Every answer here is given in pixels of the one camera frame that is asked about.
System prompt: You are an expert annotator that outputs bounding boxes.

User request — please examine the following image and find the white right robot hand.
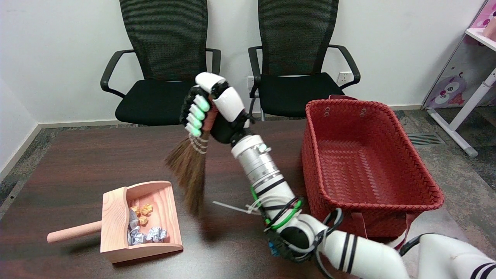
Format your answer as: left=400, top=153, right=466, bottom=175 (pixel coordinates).
left=181, top=72, right=255, bottom=147

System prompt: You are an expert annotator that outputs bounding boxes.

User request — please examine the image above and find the small brown bristle broom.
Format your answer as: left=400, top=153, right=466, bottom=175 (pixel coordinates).
left=166, top=105, right=219, bottom=214

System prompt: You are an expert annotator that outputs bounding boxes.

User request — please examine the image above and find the wooden dustpan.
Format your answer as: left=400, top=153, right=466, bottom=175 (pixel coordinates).
left=46, top=181, right=184, bottom=264

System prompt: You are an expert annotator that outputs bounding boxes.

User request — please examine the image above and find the black mesh office chair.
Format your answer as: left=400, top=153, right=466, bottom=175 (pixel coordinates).
left=247, top=0, right=361, bottom=122
left=100, top=0, right=225, bottom=126

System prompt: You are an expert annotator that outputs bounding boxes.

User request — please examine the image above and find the white zip tie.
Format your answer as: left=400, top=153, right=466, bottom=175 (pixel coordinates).
left=212, top=200, right=264, bottom=215

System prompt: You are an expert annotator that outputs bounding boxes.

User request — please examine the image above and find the red woven basket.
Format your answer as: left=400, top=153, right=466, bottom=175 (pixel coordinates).
left=301, top=95, right=445, bottom=248

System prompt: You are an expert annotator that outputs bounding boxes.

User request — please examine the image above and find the metal floor vent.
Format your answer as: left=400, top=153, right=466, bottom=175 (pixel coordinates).
left=412, top=133, right=446, bottom=146

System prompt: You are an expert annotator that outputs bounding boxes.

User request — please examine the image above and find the pink owl print panel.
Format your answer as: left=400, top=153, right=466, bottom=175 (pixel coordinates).
left=422, top=0, right=496, bottom=110

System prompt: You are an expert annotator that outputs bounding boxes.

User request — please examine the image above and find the pink cup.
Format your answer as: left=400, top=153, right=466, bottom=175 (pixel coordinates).
left=482, top=16, right=496, bottom=39

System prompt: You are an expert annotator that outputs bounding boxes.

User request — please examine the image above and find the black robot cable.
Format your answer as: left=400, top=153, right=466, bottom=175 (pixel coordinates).
left=262, top=198, right=434, bottom=279

